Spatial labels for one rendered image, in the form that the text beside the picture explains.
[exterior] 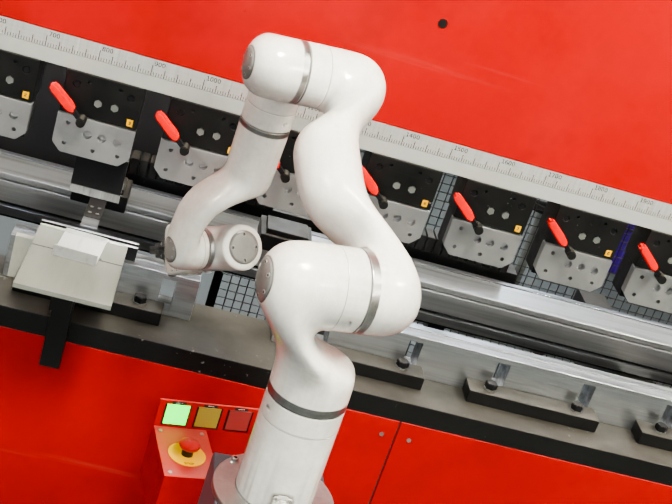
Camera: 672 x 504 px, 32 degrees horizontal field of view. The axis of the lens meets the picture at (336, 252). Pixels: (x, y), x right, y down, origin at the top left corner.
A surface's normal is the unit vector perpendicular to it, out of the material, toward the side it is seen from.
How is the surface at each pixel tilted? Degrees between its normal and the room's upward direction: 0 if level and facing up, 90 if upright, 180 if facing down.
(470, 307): 90
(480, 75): 90
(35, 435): 90
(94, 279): 0
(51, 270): 0
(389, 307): 80
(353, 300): 76
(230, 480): 0
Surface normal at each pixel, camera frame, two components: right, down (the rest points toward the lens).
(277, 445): -0.43, 0.24
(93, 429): 0.04, 0.42
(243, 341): 0.29, -0.87
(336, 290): 0.39, 0.03
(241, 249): 0.59, -0.01
